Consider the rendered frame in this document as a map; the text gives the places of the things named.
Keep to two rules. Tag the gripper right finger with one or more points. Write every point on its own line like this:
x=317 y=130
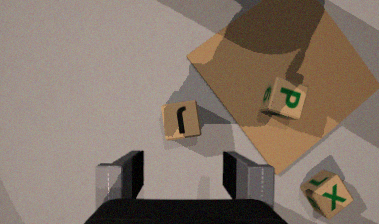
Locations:
x=245 y=179

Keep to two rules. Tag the tan flat mat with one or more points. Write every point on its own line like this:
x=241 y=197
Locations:
x=296 y=40

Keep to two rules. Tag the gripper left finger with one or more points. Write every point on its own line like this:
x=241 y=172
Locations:
x=123 y=178

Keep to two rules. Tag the brown block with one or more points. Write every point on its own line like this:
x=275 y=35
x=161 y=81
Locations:
x=326 y=193
x=284 y=98
x=181 y=120

